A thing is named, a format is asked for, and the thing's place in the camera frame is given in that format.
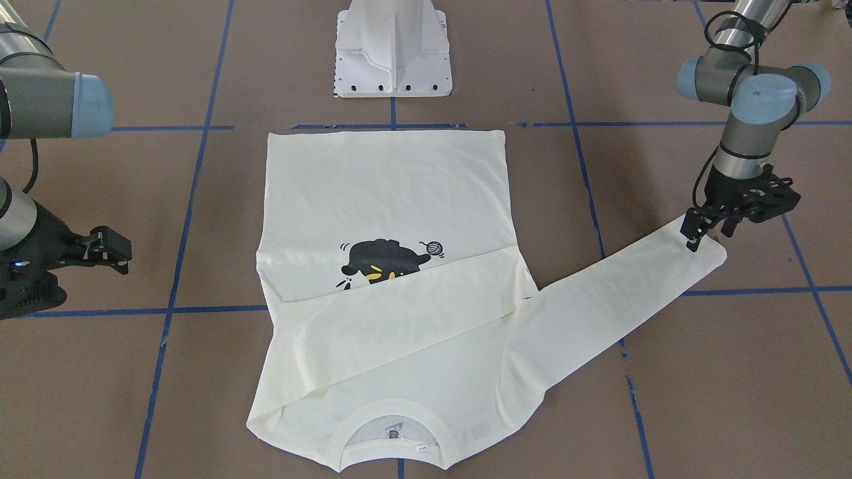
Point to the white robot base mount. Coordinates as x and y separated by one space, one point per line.
392 49

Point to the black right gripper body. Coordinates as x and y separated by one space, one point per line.
48 237

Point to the cream long-sleeve cat shirt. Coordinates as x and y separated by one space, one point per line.
406 323

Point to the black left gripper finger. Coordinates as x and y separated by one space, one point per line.
697 223

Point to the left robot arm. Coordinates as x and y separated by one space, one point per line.
763 100

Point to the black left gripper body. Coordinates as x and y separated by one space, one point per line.
727 188

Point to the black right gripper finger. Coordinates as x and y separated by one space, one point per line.
106 247

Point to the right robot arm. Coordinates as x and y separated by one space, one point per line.
40 99

